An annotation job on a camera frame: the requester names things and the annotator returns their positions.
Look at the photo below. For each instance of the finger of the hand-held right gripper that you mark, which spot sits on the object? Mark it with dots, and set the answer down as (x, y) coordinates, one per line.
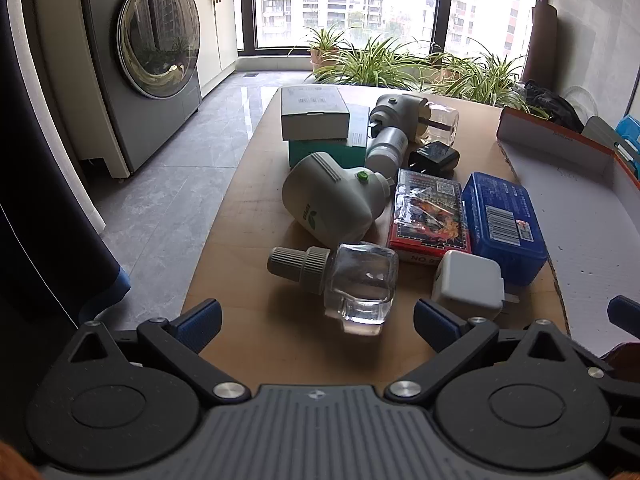
(625, 315)

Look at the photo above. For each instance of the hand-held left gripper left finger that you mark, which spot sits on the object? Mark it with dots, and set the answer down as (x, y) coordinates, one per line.
(200, 321)

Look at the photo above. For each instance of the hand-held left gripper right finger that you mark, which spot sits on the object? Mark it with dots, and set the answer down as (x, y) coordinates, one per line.
(439, 325)

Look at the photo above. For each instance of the white charger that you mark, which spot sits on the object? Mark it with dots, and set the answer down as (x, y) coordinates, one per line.
(465, 285)

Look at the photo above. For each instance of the clear liquid refill bottle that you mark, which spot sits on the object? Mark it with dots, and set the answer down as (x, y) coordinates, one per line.
(360, 285)

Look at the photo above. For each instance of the orange and white cardboard box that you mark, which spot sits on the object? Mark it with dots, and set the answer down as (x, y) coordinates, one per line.
(590, 220)

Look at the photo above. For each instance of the red playing card box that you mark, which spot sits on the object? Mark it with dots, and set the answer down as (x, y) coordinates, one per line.
(425, 220)

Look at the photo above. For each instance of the blue plastic box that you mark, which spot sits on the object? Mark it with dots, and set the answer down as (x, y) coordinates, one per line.
(505, 230)

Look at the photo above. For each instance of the white plug-in vaporizer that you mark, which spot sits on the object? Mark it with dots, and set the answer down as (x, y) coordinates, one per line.
(325, 195)

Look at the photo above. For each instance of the black charger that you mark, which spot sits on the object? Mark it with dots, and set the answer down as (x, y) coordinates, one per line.
(435, 157)

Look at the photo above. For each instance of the white pill bottle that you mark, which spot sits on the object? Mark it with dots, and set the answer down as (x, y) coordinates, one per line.
(387, 152)

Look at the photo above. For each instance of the light blue package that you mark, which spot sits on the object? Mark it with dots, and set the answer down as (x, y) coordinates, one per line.
(630, 135)

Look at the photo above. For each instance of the grey board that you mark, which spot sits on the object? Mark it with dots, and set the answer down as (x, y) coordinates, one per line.
(602, 132)

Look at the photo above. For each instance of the teal carton box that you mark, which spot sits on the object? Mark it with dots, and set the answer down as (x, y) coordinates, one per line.
(320, 152)

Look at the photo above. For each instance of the grey vaporizer with bottle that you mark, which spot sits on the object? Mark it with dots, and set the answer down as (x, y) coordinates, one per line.
(395, 110)

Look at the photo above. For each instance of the black bag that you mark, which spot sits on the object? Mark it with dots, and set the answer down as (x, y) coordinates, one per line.
(550, 105)

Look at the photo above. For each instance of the white carton box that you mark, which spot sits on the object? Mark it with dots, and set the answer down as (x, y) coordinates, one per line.
(312, 110)

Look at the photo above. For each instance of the spider plant in white pot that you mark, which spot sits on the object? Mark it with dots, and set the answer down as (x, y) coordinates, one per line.
(475, 80)

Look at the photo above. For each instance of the large spider plant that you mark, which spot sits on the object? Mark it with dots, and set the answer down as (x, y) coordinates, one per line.
(375, 65)

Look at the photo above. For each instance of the brown cardboard roll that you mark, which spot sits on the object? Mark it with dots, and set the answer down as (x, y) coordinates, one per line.
(540, 40)

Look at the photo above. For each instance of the silver washing machine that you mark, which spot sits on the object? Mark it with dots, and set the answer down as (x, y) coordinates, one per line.
(160, 35)

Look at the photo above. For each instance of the spider plant in terracotta pot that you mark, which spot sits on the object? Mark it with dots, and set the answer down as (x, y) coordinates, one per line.
(322, 57)

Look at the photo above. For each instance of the black window frame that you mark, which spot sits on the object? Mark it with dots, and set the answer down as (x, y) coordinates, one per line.
(446, 5)

